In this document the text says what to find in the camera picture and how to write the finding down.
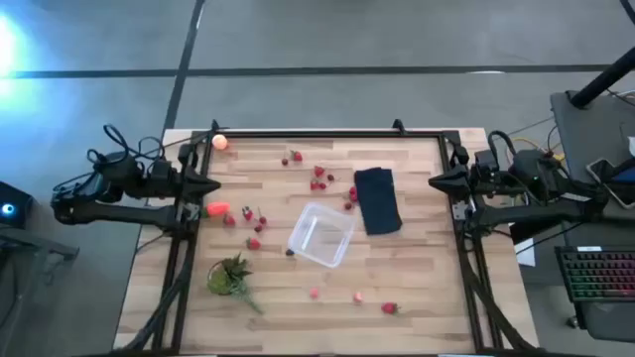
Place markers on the grey desk top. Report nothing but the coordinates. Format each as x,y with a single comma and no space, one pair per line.
585,134

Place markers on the green potted succulent plant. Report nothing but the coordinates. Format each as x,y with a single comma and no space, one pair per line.
228,277

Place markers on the orange carrot green top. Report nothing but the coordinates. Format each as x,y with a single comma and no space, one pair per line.
218,208

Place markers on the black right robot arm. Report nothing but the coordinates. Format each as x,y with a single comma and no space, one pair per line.
536,213

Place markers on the dark phone white edge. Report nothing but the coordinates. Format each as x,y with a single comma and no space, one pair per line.
601,171

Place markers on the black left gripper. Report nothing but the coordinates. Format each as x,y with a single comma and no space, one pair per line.
181,183

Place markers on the orange pink peach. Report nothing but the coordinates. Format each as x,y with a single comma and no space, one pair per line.
219,142

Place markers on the black box blue light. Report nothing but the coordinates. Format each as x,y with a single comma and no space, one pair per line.
20,198

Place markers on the black round pole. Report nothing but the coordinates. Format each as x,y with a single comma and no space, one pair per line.
600,82

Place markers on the dark blue folded cloth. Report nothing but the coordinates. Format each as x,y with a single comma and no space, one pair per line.
377,201

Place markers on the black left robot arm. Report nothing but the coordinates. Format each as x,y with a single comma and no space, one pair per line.
124,214

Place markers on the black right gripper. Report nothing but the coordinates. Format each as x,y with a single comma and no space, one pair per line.
478,183

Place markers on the small pink fruit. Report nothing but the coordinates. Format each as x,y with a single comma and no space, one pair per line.
314,293
357,298

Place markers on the black backlit keyboard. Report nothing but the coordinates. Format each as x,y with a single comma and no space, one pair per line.
595,275

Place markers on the white paper sheet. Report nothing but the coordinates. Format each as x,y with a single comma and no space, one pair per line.
527,254

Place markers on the clear plastic tupperware container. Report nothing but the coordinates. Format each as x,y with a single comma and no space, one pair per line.
322,235

